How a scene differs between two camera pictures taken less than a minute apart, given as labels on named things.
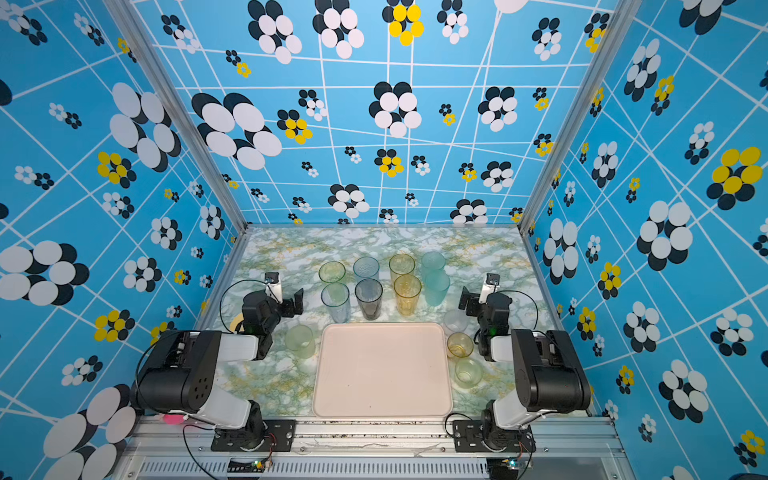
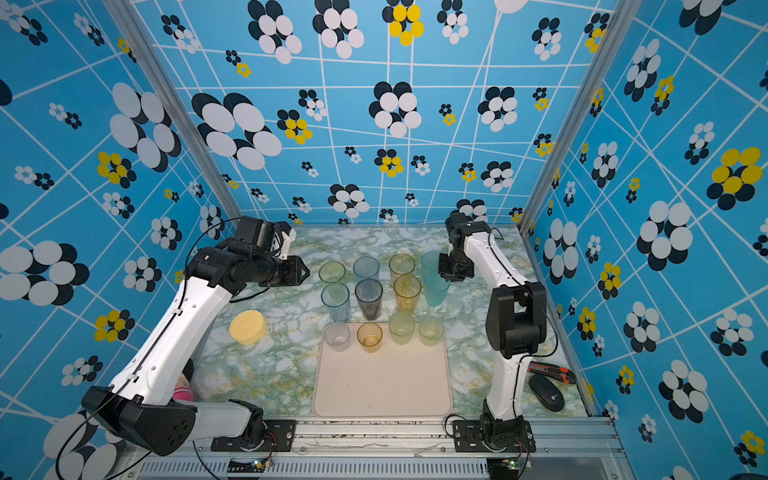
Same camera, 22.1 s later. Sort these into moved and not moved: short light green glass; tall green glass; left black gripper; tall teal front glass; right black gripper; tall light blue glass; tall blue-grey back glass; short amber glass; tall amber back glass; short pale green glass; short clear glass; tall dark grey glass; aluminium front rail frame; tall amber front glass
Moved: short amber glass; right black gripper; left black gripper; short clear glass; short light green glass; short pale green glass
Not moved: tall dark grey glass; aluminium front rail frame; tall green glass; tall teal front glass; tall light blue glass; tall amber front glass; tall blue-grey back glass; tall amber back glass
